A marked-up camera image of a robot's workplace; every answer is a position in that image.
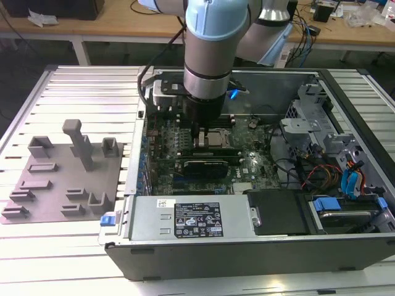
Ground black internal cable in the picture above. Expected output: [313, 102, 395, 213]
[268, 128, 309, 189]

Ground silver chipset heatsink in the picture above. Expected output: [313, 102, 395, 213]
[231, 181, 254, 195]

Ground red yellow power wires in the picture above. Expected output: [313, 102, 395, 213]
[301, 165, 343, 189]

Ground silver CPU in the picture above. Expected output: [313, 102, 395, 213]
[207, 132, 226, 147]

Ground black graphics card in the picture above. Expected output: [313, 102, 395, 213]
[181, 158, 230, 179]

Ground blue disk carrier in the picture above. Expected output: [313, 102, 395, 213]
[310, 195, 379, 232]

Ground black RAM slot bank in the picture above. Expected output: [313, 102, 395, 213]
[178, 112, 236, 130]
[178, 149, 243, 165]

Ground blue data cable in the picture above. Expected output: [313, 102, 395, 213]
[341, 160, 367, 201]

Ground black plastic cover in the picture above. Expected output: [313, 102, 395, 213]
[243, 188, 309, 237]

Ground black camera cable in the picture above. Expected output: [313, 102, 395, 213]
[138, 26, 188, 104]

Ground grey metal drive cage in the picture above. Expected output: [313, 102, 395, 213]
[279, 83, 365, 173]

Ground grey power supply unit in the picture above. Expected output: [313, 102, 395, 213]
[128, 195, 257, 241]

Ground green motherboard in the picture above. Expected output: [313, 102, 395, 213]
[140, 104, 285, 197]

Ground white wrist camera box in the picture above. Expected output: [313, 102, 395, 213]
[151, 79, 189, 109]

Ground wooden workbench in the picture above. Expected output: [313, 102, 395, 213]
[0, 0, 395, 44]

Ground blue hanging cable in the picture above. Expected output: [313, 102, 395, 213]
[301, 17, 313, 67]

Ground small black box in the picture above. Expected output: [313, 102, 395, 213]
[313, 5, 335, 23]

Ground white crumpled paper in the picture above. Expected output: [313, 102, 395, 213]
[27, 8, 59, 28]

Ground large black equipment box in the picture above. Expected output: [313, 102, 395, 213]
[6, 0, 106, 21]

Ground clear plastic bags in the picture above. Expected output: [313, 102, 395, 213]
[345, 4, 386, 27]

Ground open black PC case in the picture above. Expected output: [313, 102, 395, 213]
[98, 66, 395, 281]

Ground grey parts rack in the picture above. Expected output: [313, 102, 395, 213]
[0, 118, 126, 224]

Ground metal CPU socket cover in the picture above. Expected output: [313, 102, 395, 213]
[207, 128, 232, 151]

